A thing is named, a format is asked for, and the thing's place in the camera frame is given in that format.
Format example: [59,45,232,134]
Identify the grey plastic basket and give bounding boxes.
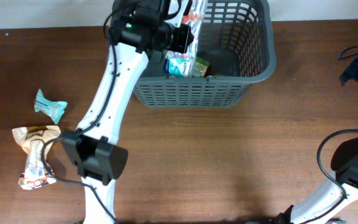
[134,0,277,108]

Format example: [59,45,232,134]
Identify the Kleenex tissue multipack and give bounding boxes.
[163,0,208,77]

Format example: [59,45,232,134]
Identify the teal wet wipes packet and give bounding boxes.
[34,89,68,124]

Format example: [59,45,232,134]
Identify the green lid spice jar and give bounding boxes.
[192,57,211,78]

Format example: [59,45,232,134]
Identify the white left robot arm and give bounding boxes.
[62,1,193,223]

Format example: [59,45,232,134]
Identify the beige Pantree snack bag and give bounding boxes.
[12,125,61,190]

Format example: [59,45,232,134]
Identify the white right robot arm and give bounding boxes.
[273,129,358,224]

